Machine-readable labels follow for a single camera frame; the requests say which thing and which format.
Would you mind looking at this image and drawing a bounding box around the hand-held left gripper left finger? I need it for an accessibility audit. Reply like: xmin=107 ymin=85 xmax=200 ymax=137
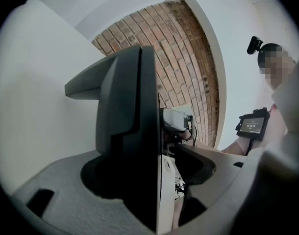
xmin=80 ymin=155 xmax=130 ymax=202

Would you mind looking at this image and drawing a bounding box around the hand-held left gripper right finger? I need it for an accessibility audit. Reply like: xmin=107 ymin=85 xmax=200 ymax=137
xmin=174 ymin=143 xmax=217 ymax=187

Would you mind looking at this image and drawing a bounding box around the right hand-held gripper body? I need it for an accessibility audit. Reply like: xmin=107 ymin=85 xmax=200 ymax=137
xmin=161 ymin=107 xmax=194 ymax=156

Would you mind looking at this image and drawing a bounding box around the dark grey plastic device housing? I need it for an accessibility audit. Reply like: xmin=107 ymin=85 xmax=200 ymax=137
xmin=64 ymin=45 xmax=163 ymax=233

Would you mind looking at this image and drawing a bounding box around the person's right forearm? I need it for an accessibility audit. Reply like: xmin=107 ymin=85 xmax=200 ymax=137
xmin=195 ymin=140 xmax=248 ymax=157

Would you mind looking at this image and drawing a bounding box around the white panel with round hole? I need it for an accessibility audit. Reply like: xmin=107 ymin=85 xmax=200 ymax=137
xmin=160 ymin=154 xmax=176 ymax=233

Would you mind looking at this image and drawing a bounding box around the black chest-mounted screen device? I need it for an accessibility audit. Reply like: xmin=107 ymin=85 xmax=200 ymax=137
xmin=235 ymin=107 xmax=271 ymax=142

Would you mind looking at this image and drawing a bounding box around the pink shirt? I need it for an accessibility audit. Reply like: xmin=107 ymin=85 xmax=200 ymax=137
xmin=234 ymin=89 xmax=289 ymax=155

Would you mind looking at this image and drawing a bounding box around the person's head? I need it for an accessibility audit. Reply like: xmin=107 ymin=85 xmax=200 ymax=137
xmin=258 ymin=43 xmax=297 ymax=90

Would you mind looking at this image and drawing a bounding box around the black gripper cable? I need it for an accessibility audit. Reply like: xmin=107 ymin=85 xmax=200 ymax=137
xmin=187 ymin=117 xmax=198 ymax=148

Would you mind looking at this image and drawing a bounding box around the black device cable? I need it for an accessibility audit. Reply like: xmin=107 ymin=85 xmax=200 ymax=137
xmin=244 ymin=139 xmax=255 ymax=156

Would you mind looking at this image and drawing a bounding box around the black head-mounted camera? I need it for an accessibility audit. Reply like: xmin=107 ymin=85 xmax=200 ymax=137
xmin=246 ymin=36 xmax=263 ymax=55

